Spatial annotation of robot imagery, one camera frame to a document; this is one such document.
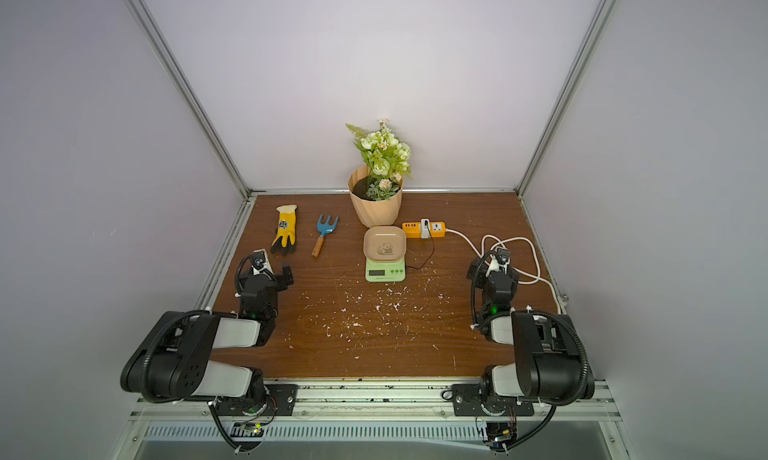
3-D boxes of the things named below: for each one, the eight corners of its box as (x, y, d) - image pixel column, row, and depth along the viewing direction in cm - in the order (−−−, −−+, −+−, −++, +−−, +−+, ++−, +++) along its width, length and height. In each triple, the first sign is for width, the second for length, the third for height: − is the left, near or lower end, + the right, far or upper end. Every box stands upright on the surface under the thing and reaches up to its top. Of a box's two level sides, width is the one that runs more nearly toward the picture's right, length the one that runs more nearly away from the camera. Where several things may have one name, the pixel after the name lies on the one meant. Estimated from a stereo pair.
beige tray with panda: (363, 265, 100) (361, 256, 96) (365, 235, 108) (364, 226, 104) (406, 265, 100) (407, 256, 95) (405, 235, 108) (406, 226, 104)
